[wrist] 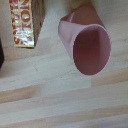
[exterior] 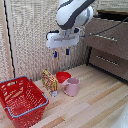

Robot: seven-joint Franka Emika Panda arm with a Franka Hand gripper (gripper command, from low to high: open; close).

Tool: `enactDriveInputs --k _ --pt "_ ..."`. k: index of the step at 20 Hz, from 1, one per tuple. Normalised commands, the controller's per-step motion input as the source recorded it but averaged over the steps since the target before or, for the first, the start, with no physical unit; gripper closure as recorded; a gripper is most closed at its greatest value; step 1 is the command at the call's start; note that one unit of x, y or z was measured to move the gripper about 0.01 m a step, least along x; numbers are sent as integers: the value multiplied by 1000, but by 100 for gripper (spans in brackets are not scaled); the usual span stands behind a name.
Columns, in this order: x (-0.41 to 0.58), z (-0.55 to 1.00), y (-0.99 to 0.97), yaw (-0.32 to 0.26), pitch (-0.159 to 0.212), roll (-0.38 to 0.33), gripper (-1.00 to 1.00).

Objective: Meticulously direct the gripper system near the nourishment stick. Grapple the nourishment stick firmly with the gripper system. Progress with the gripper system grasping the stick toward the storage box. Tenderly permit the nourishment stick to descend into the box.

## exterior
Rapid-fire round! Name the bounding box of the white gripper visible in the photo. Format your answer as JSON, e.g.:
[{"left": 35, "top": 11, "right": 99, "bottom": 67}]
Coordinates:
[{"left": 45, "top": 27, "right": 82, "bottom": 59}]

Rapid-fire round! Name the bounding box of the pink plastic mug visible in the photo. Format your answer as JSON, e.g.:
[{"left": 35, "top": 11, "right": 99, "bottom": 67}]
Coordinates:
[{"left": 61, "top": 77, "right": 81, "bottom": 98}]

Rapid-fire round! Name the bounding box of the brown wooden drawer cabinet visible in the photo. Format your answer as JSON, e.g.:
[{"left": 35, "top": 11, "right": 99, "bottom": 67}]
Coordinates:
[{"left": 83, "top": 9, "right": 128, "bottom": 82}]

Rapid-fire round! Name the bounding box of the red plastic bowl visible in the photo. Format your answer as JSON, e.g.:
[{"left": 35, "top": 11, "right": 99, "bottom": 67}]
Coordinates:
[{"left": 55, "top": 71, "right": 72, "bottom": 84}]

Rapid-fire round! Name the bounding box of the yellow red snack package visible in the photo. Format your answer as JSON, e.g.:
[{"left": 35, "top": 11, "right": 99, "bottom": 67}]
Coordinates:
[{"left": 41, "top": 69, "right": 59, "bottom": 98}]

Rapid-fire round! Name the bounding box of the red shopping basket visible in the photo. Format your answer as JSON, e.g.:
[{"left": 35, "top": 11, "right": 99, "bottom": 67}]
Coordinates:
[{"left": 0, "top": 75, "right": 50, "bottom": 128}]

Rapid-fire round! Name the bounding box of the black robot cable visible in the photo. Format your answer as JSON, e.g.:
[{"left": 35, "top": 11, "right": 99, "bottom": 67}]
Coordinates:
[{"left": 79, "top": 16, "right": 128, "bottom": 38}]

